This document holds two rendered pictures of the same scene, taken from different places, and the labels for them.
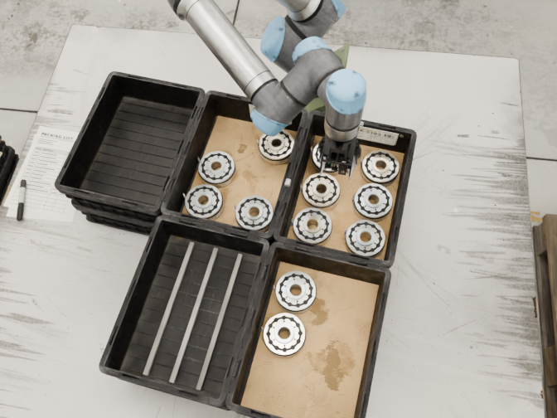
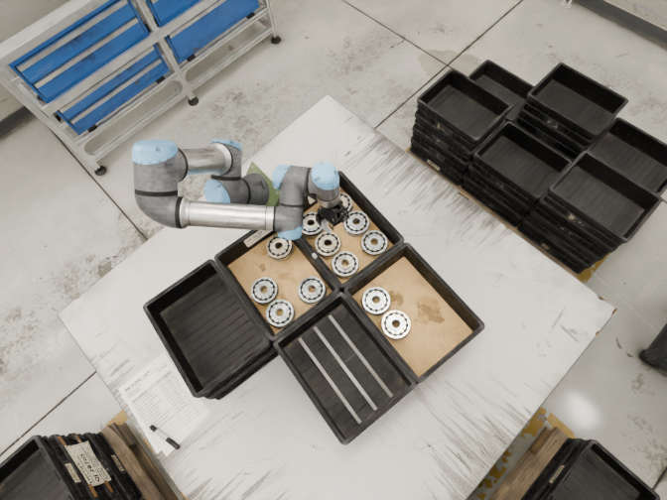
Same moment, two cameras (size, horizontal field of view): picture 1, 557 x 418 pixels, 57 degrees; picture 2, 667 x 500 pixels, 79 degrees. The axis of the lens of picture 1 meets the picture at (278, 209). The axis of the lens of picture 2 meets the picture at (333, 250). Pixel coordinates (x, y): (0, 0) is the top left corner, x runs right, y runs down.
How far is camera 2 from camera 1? 0.42 m
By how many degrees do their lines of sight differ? 19
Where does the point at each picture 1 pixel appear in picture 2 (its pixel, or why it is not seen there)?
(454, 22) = (253, 106)
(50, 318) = (267, 469)
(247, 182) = (287, 280)
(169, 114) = (200, 293)
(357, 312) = (410, 278)
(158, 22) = (79, 266)
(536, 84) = not seen: hidden behind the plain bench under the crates
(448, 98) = (320, 143)
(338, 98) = (329, 182)
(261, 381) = (411, 357)
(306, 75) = (294, 187)
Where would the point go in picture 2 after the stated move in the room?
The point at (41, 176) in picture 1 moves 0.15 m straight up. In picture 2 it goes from (158, 411) to (137, 411)
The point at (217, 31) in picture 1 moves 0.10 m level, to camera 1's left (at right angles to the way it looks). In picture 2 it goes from (218, 212) to (197, 239)
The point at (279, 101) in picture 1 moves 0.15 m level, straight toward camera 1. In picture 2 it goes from (292, 214) to (333, 240)
